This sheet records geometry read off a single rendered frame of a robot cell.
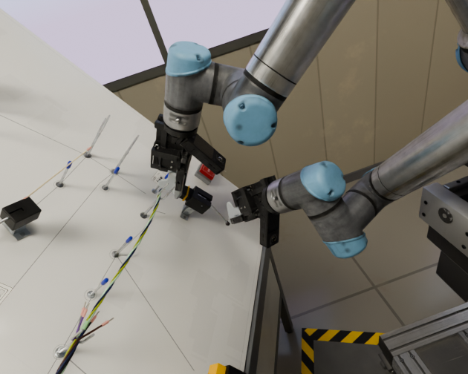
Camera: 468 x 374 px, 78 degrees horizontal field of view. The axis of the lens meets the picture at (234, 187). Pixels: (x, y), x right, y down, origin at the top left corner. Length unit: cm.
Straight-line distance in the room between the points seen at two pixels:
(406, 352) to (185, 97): 129
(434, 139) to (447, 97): 224
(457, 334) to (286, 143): 138
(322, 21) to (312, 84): 163
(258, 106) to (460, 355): 134
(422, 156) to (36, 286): 68
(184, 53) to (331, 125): 178
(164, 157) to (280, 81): 33
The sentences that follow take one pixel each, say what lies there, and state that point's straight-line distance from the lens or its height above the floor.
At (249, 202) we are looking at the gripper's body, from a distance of 67.
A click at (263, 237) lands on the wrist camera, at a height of 107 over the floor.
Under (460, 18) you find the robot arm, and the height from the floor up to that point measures 141.
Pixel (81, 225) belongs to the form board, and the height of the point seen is 125.
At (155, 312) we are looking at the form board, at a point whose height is 107.
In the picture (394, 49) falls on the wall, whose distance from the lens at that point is 231.
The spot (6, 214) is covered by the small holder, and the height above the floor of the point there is 137.
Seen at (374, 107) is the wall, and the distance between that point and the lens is 236.
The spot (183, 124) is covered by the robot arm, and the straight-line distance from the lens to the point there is 58.
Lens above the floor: 158
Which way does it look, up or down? 35 degrees down
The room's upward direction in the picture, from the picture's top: 19 degrees counter-clockwise
